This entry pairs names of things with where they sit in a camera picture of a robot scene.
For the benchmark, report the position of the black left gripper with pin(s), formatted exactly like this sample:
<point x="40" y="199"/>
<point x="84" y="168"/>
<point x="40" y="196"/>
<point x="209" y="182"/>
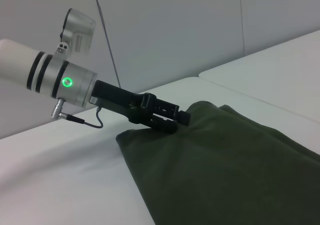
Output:
<point x="117" y="100"/>

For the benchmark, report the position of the dark green t-shirt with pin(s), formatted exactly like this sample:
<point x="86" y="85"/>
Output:
<point x="225" y="172"/>

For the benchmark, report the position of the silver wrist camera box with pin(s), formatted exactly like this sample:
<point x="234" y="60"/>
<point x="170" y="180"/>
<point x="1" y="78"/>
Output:
<point x="80" y="35"/>

